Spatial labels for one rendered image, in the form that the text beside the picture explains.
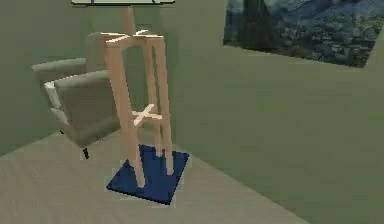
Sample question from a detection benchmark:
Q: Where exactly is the wooden floor lamp stand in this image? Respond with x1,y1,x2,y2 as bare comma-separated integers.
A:
70,0,176,189

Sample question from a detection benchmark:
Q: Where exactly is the dark blue floor cloth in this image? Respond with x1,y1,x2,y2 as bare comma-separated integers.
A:
105,143,190,206

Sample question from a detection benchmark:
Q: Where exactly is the beige armchair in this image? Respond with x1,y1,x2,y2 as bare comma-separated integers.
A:
31,31,125,160

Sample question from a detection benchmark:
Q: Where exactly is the blue landscape wall painting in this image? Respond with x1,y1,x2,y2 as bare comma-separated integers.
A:
222,0,384,69

